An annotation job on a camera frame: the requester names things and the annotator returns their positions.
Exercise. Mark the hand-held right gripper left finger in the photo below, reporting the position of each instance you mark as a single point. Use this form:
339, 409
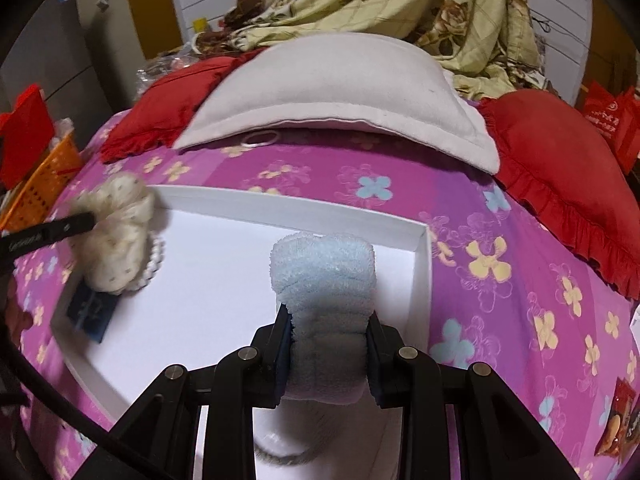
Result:
282, 355

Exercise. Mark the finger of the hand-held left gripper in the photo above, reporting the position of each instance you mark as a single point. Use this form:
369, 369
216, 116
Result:
50, 235

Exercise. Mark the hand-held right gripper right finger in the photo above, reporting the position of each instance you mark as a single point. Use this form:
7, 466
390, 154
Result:
374, 360

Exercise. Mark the cream scrunchie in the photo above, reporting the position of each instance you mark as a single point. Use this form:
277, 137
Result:
117, 240

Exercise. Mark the light blue towel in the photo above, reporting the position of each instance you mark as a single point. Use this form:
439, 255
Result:
325, 285

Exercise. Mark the white shallow box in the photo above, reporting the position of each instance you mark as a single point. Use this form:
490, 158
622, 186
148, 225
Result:
210, 270

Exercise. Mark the orange plastic basket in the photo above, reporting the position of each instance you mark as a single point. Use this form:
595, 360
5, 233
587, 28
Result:
45, 180

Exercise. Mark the red paper bag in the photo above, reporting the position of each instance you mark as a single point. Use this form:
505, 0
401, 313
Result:
27, 135

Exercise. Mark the pink floral bedsheet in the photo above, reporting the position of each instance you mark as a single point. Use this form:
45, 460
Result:
500, 285

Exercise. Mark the red ruffled pillow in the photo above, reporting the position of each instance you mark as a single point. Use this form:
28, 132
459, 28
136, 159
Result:
560, 170
165, 100

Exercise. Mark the clear plastic bag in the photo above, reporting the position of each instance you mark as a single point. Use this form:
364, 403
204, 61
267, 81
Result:
165, 67

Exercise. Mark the red snack packet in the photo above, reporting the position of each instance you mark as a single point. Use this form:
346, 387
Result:
620, 420

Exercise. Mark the yellow sticker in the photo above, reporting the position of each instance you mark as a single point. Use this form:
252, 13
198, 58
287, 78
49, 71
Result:
200, 25

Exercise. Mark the grey pillow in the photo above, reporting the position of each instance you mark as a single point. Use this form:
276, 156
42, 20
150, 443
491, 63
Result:
325, 80

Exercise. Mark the red shopping bag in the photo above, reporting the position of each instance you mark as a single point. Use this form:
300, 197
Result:
625, 125

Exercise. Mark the beige floral blanket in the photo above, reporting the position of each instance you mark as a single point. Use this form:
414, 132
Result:
400, 0

